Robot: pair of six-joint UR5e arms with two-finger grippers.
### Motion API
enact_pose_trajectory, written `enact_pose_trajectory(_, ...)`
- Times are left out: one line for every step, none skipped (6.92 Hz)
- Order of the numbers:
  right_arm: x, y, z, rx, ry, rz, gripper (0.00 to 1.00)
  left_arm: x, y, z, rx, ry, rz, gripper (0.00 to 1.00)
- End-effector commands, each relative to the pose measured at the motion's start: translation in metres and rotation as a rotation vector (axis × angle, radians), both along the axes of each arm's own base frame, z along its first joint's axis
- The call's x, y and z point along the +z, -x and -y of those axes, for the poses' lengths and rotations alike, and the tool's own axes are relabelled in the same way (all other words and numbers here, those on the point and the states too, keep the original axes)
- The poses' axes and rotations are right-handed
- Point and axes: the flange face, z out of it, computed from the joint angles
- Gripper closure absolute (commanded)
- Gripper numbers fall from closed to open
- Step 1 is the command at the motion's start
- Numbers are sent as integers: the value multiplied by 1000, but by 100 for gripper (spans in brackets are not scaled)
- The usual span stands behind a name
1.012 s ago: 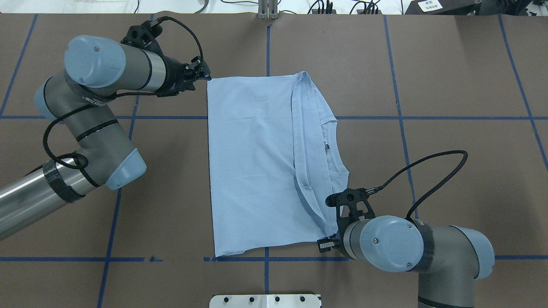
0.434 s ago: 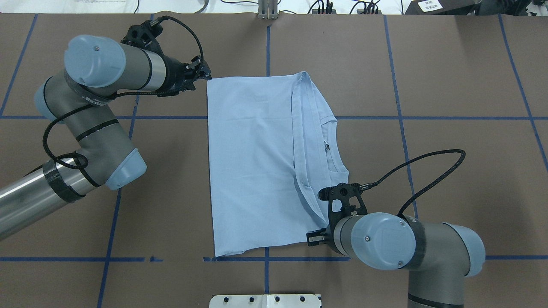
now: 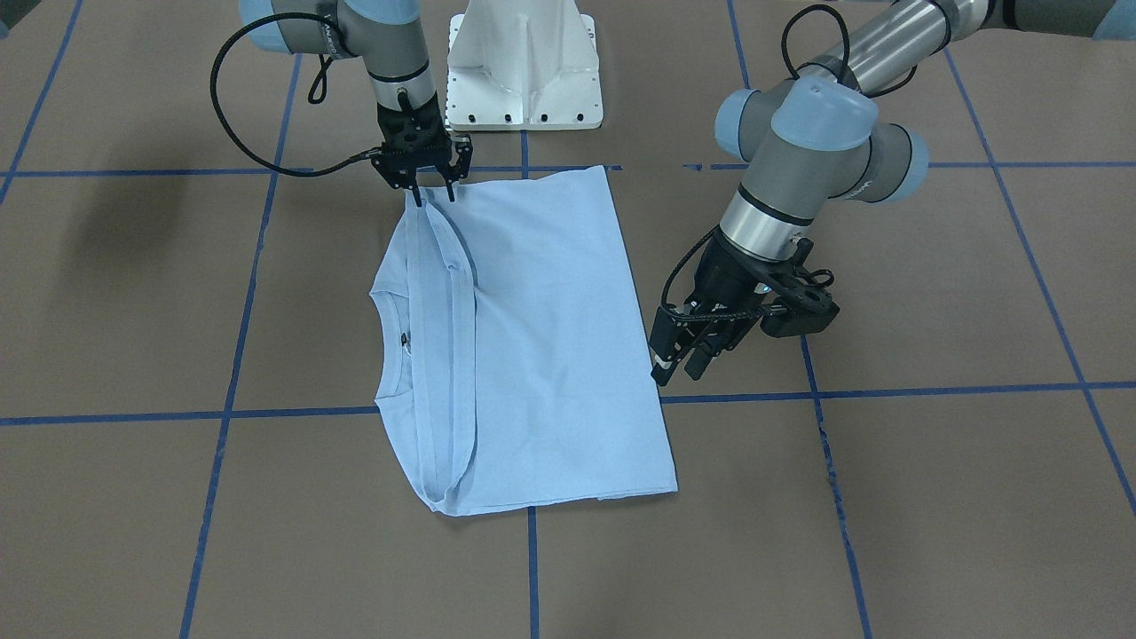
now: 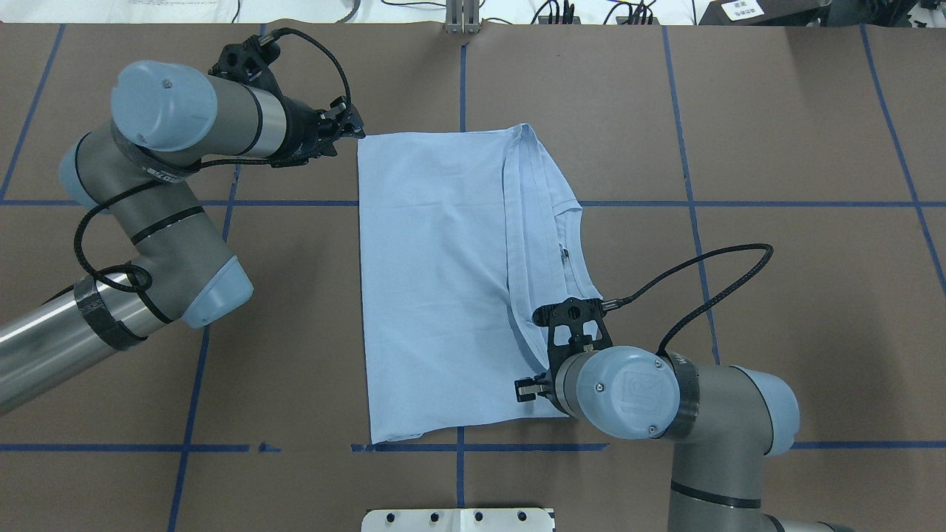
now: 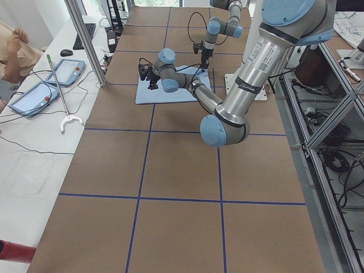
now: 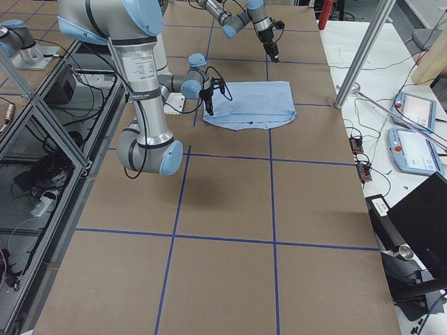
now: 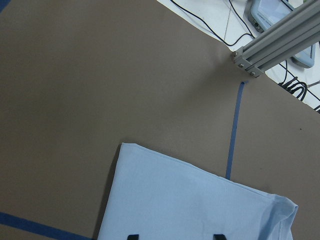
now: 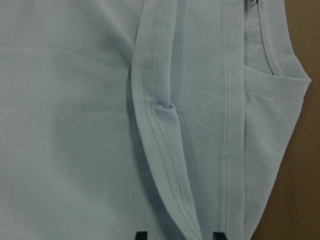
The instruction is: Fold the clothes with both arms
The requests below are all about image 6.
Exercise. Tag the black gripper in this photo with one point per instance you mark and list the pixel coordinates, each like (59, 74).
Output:
(266, 37)
(207, 94)

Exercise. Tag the light blue t-shirt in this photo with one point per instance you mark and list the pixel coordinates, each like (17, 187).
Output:
(259, 105)

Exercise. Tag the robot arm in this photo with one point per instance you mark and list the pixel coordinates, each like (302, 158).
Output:
(131, 29)
(254, 12)

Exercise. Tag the red fire extinguisher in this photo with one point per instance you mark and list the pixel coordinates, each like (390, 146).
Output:
(325, 13)

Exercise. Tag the far teach pendant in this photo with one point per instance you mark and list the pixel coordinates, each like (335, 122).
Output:
(416, 108)

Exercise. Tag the teach pendant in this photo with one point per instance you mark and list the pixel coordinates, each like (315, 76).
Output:
(416, 108)
(412, 153)

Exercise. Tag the near teach pendant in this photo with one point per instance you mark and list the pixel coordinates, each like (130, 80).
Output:
(412, 153)

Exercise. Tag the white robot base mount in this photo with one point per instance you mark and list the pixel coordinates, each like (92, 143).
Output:
(173, 100)

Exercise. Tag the aluminium frame post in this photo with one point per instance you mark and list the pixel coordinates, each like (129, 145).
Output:
(375, 26)

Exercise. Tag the aluminium frame rack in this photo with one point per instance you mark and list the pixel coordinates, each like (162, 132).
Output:
(49, 157)

